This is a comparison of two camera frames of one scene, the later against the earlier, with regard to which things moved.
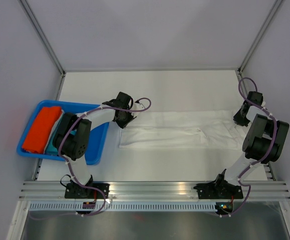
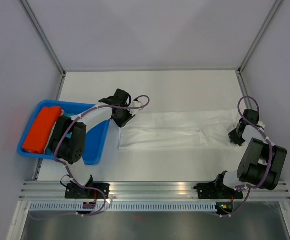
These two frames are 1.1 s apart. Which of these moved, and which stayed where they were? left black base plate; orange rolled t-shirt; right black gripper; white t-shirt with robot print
Moved: right black gripper
Stayed: left black base plate; orange rolled t-shirt; white t-shirt with robot print
